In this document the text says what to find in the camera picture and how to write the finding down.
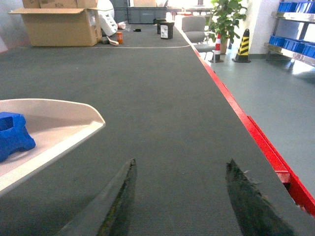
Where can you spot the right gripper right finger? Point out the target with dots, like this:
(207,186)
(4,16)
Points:
(254,213)

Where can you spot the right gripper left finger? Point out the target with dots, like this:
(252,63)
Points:
(109,213)

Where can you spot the beige plastic dustpan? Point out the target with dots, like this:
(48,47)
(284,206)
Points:
(56,126)

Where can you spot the blue plastic part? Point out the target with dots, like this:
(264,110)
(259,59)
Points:
(14,136)

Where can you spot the steel shelf rack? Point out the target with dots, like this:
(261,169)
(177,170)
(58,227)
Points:
(293,34)

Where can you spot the red framed work table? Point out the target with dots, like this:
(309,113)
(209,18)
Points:
(164,107)

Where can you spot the yellow black traffic cone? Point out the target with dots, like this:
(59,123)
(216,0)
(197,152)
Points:
(242,55)

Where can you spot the red white traffic cone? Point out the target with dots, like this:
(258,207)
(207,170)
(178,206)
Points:
(216,58)

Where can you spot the orange bottle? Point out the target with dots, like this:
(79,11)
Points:
(120,37)

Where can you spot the green potted plant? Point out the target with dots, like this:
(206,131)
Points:
(226,16)

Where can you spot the black box with label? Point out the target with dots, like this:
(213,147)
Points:
(166,30)

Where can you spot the grey office chair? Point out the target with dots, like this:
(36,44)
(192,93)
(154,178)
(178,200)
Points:
(194,29)

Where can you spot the large cardboard box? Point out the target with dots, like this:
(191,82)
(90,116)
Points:
(62,23)

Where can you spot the grey plastic crate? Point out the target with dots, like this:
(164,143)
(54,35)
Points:
(145,15)

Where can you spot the white foam packaging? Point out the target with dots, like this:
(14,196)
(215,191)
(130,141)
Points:
(106,17)

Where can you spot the wooden handled brush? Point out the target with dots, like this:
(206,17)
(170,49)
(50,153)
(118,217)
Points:
(107,40)

